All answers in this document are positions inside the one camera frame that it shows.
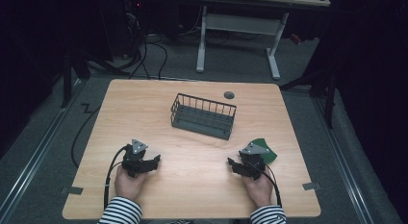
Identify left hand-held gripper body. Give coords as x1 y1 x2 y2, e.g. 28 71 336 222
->
121 138 154 179

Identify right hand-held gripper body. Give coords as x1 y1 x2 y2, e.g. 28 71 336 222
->
237 141 271 181

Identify green sheet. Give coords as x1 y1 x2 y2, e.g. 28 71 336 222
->
249 137 278 165

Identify dark wire basket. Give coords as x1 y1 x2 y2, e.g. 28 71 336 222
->
169 92 238 141

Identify person's right hand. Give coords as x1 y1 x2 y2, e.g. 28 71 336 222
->
241 171 274 209

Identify person's left hand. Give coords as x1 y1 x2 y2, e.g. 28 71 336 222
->
114 164 150 203

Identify grey tape piece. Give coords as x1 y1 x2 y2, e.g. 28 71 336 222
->
301 182 322 191
64 186 85 196

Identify black metal stand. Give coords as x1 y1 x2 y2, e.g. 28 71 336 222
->
60 47 129 110
278 64 338 130

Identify white-legged wooden desk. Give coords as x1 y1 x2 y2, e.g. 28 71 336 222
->
194 0 332 81

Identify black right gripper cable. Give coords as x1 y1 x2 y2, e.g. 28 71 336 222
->
253 161 283 209

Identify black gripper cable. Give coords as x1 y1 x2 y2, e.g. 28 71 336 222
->
103 145 130 210
253 161 283 209

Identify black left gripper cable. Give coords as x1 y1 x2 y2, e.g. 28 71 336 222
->
103 145 130 210

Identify black floor cable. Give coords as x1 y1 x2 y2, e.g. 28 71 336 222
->
70 102 102 169

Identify metal floor rail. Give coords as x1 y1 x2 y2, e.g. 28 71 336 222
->
312 97 376 224
0 79 85 217

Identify black floor cables bundle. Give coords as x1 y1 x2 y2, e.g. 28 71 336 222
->
114 0 169 82

